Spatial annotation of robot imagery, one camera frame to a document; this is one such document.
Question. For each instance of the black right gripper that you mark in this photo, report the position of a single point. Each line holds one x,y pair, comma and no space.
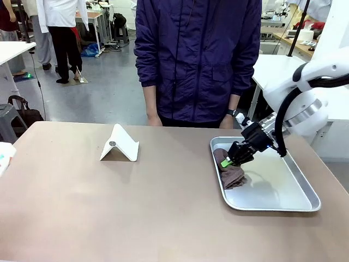
256,136

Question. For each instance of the brown towel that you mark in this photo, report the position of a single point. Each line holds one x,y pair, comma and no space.
231,177

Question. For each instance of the white object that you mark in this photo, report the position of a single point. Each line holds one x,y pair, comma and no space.
6,152

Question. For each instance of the person's left forearm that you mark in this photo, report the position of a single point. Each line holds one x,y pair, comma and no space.
234,102

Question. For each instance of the person's right forearm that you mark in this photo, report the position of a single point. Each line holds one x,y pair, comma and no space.
150,98

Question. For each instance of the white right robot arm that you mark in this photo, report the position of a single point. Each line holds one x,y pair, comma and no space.
313,71

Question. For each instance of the person's left hand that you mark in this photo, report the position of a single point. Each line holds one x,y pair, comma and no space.
227,122

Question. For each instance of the person's right hand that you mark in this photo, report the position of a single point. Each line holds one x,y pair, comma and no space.
154,118

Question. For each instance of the black wrist watch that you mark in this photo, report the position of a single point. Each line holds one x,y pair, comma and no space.
231,112

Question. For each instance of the silver metal tray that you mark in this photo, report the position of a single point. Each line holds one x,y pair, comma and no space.
272,191

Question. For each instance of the black trousers of person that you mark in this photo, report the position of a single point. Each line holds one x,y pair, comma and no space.
191,124

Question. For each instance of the white workbench table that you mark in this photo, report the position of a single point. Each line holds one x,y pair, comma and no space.
272,68

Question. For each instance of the person in purple jacket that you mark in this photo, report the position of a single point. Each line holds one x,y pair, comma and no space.
196,54

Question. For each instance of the white folded roller stand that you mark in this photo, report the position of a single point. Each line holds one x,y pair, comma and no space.
122,144

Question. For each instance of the wooden top desk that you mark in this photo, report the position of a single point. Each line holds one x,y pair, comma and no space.
297,45

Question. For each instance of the black stand pole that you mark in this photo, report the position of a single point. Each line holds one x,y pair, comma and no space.
298,27

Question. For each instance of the black stool with backpack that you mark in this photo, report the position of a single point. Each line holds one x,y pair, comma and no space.
120,26

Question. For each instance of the blue plastic bag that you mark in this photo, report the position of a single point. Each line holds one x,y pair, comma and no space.
90,50

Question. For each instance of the background desk with equipment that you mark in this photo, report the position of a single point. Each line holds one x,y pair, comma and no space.
94,19

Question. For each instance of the bystander white coat black trousers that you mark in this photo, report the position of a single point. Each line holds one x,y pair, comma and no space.
64,32

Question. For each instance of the brown leather bag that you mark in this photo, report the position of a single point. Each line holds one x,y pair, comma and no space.
27,114

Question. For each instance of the bystander grey trousers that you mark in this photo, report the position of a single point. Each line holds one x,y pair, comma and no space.
43,41

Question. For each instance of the grey plastic stool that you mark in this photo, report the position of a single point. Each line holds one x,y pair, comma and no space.
9,120

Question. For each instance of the white side table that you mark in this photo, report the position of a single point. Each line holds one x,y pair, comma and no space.
11,50

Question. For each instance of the bystander dark red shirt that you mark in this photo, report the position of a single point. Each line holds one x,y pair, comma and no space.
6,16

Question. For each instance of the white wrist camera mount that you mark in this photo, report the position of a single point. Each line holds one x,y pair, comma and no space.
241,118

